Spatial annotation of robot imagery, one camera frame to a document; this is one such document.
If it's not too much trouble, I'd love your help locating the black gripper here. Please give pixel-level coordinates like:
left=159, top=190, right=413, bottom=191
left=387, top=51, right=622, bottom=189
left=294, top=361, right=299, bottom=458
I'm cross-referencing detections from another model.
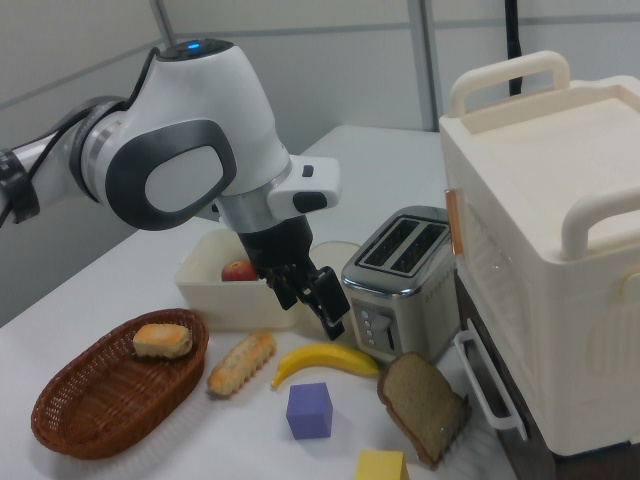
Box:
left=236, top=216, right=352, bottom=343

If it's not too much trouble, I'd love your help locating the long golden bread stick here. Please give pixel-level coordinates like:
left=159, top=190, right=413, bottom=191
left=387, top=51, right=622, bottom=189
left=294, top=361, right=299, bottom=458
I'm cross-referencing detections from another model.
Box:
left=206, top=331, right=278, bottom=399

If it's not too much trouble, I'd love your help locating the short golden bread roll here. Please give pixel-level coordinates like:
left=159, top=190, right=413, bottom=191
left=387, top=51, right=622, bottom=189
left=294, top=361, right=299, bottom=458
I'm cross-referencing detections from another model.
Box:
left=132, top=323, right=194, bottom=360

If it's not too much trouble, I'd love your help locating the brown bread slice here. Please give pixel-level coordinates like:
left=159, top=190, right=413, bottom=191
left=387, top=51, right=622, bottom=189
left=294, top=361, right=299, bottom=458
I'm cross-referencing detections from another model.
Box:
left=377, top=351, right=464, bottom=469

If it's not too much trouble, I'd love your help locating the brown wicker basket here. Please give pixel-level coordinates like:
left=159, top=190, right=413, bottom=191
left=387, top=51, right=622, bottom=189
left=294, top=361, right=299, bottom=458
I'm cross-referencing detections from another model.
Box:
left=30, top=308, right=210, bottom=460

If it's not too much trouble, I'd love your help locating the white lidded container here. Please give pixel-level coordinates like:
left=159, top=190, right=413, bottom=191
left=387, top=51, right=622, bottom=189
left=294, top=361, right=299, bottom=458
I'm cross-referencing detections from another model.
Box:
left=309, top=240, right=362, bottom=301

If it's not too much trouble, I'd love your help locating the yellow banana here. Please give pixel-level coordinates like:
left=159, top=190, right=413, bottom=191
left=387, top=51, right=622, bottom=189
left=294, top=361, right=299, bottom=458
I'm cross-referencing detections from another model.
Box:
left=270, top=343, right=382, bottom=390

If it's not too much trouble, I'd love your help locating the red apple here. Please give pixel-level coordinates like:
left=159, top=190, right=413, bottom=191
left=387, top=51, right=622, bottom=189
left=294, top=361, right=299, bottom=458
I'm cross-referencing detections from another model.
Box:
left=221, top=258, right=259, bottom=283

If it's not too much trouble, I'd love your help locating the white plastic bin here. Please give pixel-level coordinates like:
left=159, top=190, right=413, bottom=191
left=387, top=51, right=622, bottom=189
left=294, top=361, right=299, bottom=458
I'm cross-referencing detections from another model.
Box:
left=174, top=228, right=301, bottom=332

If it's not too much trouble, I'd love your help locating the silver two-slot toaster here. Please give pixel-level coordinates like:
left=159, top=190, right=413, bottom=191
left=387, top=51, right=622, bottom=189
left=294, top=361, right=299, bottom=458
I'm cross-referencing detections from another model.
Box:
left=341, top=205, right=459, bottom=364

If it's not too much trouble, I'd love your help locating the purple foam cube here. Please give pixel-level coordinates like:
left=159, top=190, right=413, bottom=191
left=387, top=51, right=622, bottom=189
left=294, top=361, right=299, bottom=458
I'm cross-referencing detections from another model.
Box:
left=285, top=382, right=334, bottom=441

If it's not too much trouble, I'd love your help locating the yellow foam cube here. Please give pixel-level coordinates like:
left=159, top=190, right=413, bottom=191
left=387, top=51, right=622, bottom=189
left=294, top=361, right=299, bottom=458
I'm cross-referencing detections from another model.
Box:
left=354, top=448, right=410, bottom=480

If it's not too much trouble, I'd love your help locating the white oven appliance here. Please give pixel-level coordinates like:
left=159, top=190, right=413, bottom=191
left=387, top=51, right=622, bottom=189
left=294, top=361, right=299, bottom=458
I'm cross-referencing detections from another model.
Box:
left=438, top=49, right=640, bottom=480

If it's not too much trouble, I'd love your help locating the black pole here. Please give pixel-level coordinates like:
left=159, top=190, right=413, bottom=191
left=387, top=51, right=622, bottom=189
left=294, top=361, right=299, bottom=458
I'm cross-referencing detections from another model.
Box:
left=502, top=0, right=526, bottom=96

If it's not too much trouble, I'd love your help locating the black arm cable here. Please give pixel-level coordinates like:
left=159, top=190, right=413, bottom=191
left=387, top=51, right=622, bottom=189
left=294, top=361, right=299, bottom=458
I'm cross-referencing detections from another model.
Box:
left=0, top=47, right=166, bottom=231

